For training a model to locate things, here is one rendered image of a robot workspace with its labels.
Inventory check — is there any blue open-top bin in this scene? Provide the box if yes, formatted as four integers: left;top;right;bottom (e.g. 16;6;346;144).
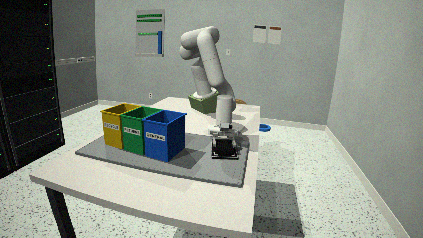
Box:
142;110;187;162

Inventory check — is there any green returns bin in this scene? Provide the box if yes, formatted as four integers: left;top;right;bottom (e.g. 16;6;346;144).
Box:
120;106;163;156

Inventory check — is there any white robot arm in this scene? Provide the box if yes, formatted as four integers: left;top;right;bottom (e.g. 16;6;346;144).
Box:
180;26;236;131

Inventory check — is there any yellow recycle bin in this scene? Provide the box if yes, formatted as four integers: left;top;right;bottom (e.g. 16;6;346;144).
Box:
100;103;142;149

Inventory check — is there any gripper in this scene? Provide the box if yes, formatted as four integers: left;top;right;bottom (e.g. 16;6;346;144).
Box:
208;125;239;148

